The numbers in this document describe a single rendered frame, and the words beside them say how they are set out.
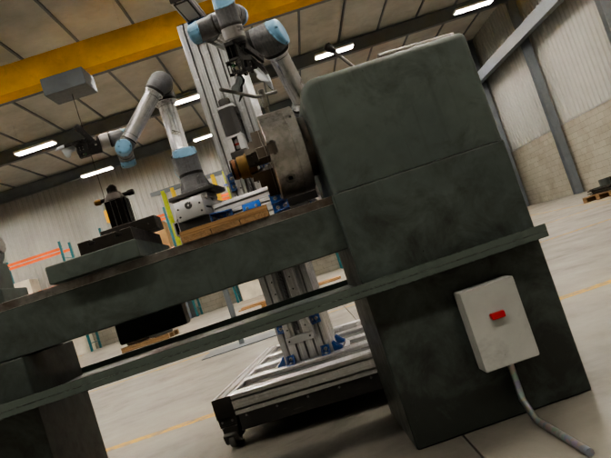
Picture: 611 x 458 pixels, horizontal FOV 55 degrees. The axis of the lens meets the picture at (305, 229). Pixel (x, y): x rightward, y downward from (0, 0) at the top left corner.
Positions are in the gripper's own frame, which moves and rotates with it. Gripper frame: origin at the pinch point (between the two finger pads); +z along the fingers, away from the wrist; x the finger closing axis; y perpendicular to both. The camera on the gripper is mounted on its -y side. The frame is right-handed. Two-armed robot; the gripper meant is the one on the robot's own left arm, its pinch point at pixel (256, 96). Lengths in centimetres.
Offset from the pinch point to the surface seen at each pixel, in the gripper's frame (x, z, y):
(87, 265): -42, 35, 59
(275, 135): 7.4, 14.8, 8.4
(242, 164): -9.6, 21.2, 8.2
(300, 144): 14.3, 20.2, 5.7
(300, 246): 10, 52, 19
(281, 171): 6.7, 26.7, 10.3
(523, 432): 68, 119, 23
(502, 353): 64, 98, 11
